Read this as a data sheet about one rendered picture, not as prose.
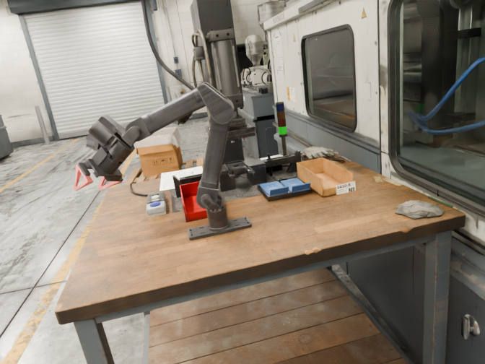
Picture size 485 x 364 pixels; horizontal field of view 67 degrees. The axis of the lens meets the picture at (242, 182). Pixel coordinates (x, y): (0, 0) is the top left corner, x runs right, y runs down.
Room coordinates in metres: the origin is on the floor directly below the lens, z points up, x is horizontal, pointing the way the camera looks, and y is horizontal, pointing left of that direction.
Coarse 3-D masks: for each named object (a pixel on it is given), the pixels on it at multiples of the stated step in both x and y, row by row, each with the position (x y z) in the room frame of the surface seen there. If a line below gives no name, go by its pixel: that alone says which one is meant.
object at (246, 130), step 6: (234, 108) 1.46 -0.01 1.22; (234, 114) 1.46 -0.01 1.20; (234, 120) 1.42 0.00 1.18; (240, 120) 1.42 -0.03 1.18; (234, 126) 1.42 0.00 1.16; (240, 126) 1.45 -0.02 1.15; (246, 126) 1.46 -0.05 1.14; (252, 126) 1.45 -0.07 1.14; (234, 132) 1.43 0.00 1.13; (240, 132) 1.43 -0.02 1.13; (246, 132) 1.44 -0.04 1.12; (252, 132) 1.44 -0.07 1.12; (228, 138) 1.42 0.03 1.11; (234, 138) 1.43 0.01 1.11; (240, 138) 1.43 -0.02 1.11; (246, 138) 1.51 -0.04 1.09
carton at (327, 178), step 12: (300, 168) 1.40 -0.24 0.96; (312, 168) 1.45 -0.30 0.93; (324, 168) 1.45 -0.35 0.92; (336, 168) 1.34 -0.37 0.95; (312, 180) 1.29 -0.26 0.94; (324, 180) 1.36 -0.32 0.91; (336, 180) 1.34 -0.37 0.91; (348, 180) 1.25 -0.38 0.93; (324, 192) 1.20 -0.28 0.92; (336, 192) 1.21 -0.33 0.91
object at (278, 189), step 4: (260, 184) 1.37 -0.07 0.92; (264, 184) 1.36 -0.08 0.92; (268, 184) 1.35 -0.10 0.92; (272, 184) 1.35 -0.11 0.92; (276, 184) 1.34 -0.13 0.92; (280, 184) 1.33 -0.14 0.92; (264, 188) 1.31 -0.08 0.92; (268, 188) 1.30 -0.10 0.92; (272, 188) 1.30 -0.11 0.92; (276, 188) 1.22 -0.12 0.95; (280, 188) 1.22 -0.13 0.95; (284, 188) 1.23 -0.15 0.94; (288, 188) 1.23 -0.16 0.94; (268, 192) 1.26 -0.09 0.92; (272, 192) 1.22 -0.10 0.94; (276, 192) 1.23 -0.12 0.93; (280, 192) 1.23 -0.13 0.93; (284, 192) 1.24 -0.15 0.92; (288, 192) 1.24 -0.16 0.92
